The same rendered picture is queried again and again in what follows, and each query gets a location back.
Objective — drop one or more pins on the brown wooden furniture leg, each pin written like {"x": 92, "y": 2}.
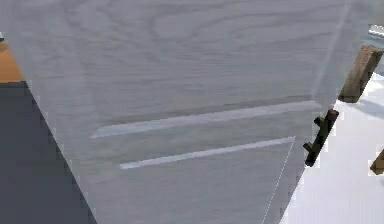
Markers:
{"x": 360, "y": 73}
{"x": 378, "y": 164}

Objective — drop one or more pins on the grey wooden room door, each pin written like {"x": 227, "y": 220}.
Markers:
{"x": 186, "y": 83}

